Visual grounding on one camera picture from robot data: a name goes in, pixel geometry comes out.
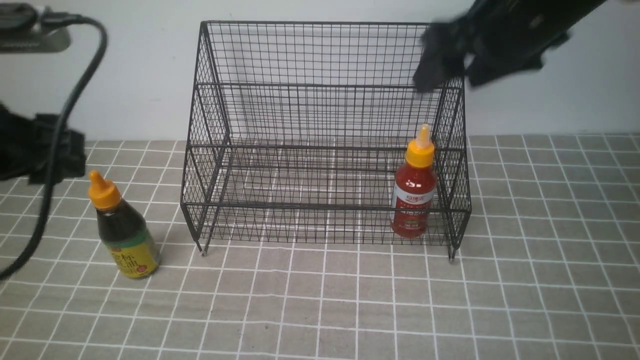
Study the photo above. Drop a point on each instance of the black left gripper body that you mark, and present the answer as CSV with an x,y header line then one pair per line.
x,y
25,146

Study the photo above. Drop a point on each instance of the dark soy sauce bottle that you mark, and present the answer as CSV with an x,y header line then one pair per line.
x,y
122,229

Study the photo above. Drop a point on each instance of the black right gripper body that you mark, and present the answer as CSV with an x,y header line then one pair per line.
x,y
494,39

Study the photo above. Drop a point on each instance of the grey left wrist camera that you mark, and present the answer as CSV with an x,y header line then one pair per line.
x,y
23,30

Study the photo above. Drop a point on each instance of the red ketchup bottle yellow cap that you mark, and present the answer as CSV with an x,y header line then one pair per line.
x,y
414,186

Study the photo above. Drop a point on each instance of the black wire mesh shelf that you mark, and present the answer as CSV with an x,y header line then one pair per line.
x,y
296,130

